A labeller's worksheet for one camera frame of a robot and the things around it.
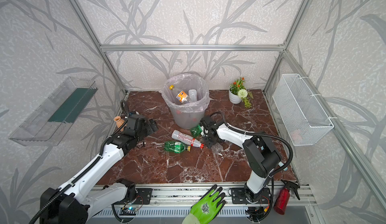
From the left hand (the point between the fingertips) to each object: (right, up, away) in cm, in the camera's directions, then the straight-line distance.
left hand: (152, 121), depth 83 cm
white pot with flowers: (+52, +17, +18) cm, 57 cm away
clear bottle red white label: (+18, -12, +6) cm, 23 cm away
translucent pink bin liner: (+16, +23, +12) cm, 31 cm away
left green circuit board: (-8, -42, -11) cm, 44 cm away
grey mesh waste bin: (+19, +1, +5) cm, 19 cm away
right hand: (+33, -11, +9) cm, 36 cm away
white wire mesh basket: (+70, +2, -22) cm, 74 cm away
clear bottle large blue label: (+36, -16, +1) cm, 40 cm away
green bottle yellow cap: (+24, -8, +13) cm, 28 cm away
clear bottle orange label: (+17, +13, +4) cm, 22 cm away
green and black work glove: (+30, -40, -13) cm, 52 cm away
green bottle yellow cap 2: (+12, -16, +6) cm, 21 cm away
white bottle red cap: (+22, +15, +11) cm, 29 cm away
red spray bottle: (+66, -36, -13) cm, 76 cm away
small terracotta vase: (-23, -2, +8) cm, 24 cm away
